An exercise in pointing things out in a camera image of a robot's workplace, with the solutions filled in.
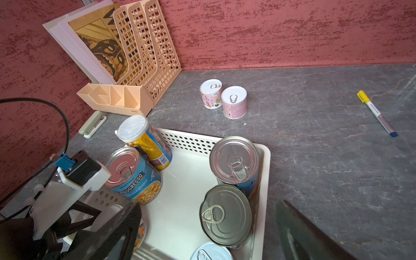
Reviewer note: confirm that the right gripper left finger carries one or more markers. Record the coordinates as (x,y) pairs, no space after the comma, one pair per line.
(112,235)

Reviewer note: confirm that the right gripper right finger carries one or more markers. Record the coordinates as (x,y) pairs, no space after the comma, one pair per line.
(303,240)

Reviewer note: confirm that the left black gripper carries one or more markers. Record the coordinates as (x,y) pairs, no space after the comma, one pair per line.
(17,236)

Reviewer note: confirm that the white perforated plastic basket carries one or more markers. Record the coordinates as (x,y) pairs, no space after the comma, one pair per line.
(172,218)

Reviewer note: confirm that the dark red labelled can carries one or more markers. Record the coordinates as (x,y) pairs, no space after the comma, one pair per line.
(226,216)

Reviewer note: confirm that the small green can white lid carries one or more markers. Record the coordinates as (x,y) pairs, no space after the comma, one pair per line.
(211,251)

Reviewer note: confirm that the yellow labelled tall can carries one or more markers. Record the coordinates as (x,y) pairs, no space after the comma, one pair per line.
(136,132)

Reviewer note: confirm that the small pink can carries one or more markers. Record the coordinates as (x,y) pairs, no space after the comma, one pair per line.
(211,91)
(234,100)

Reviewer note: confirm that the beige eraser block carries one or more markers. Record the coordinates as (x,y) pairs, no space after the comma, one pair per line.
(94,122)

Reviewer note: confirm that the yellow white marker pen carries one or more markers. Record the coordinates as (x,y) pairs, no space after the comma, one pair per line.
(383,121)

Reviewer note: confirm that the beige plastic file organizer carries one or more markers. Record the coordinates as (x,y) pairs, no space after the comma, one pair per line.
(153,63)

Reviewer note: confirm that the brown patterned magazine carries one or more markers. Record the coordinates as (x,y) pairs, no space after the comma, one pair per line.
(99,33)

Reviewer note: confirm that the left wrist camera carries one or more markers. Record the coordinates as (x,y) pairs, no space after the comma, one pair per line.
(78,175)

